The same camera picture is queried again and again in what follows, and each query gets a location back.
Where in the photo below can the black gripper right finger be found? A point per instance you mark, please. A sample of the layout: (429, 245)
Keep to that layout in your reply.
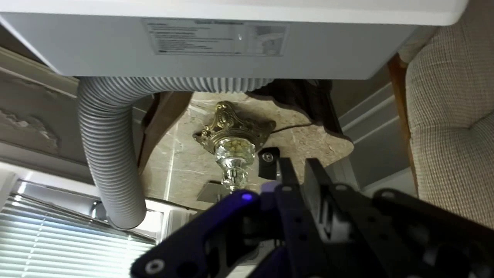
(360, 225)

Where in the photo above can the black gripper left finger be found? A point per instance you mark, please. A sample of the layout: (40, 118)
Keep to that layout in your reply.
(287, 216)

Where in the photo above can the lamp side table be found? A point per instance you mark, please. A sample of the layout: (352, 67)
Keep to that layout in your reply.
(309, 148)

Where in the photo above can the beige armchair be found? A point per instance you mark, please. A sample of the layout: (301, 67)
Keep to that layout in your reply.
(453, 101)

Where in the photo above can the white portable air conditioner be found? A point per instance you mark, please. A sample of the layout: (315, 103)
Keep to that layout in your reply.
(232, 40)

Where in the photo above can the white window blinds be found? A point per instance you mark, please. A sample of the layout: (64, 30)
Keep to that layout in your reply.
(56, 240)

